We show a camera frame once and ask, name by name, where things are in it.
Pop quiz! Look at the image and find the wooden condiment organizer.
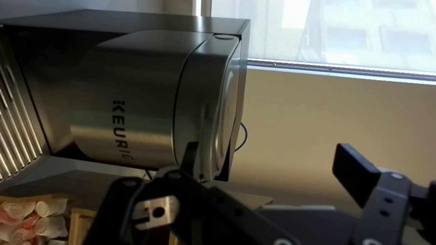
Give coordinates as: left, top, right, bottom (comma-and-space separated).
0, 191, 274, 245

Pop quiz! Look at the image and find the silver and black coffee maker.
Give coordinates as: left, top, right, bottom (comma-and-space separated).
0, 9, 251, 182

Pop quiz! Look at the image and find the heap of creamer cups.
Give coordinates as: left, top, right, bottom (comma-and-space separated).
0, 198, 69, 245

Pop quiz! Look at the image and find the blue cable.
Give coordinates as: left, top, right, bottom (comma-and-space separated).
234, 122, 248, 152

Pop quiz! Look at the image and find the window with white blind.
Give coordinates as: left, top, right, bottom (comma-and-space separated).
196, 0, 436, 85

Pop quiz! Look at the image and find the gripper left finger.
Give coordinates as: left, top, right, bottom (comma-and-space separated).
83, 141, 302, 245

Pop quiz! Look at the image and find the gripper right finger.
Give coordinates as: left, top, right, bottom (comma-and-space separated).
332, 143, 436, 245

